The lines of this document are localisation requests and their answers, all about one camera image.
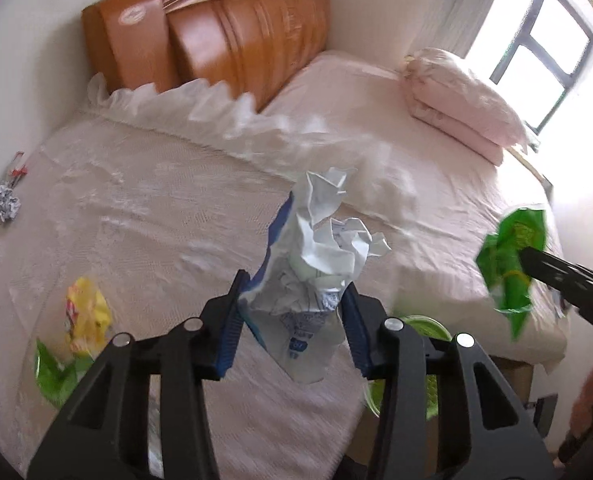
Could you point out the dark framed window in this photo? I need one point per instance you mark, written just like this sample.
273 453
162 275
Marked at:
541 45

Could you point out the wooden headboard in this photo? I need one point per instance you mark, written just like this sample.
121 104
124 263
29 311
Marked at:
246 30

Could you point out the green plastic mesh basket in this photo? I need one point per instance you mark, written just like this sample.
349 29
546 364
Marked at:
426 327

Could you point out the red white wrapper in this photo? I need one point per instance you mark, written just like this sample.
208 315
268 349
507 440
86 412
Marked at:
17 166

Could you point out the wooden nightstand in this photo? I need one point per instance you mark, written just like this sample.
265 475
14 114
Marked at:
126 40

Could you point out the crumpled silver foil ball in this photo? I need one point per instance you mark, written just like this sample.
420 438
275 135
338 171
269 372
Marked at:
5 205

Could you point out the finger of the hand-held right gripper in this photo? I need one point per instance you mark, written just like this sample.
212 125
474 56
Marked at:
571 280

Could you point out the folded pink quilt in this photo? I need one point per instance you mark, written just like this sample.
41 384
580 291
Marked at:
456 105

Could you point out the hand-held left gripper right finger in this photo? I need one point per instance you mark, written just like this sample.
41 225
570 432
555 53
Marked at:
357 345

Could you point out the white curtain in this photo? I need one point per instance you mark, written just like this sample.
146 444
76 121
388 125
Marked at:
469 5

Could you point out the bed with pink sheet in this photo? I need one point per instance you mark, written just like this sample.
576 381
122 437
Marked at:
426 195

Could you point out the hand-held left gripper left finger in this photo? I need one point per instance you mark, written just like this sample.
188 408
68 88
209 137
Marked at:
229 340

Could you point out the yellow snack packet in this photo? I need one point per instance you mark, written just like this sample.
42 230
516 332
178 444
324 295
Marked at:
89 315

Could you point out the blue white plastic wrapper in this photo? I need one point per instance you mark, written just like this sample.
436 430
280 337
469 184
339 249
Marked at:
301 335

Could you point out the white lace blanket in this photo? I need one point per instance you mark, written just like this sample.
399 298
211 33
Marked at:
141 220

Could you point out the green plastic wrapper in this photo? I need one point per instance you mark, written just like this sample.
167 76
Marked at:
51 375

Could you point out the green snack bag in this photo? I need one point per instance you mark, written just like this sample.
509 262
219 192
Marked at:
509 265

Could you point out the white paper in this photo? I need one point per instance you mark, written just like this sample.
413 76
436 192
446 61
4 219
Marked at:
344 250

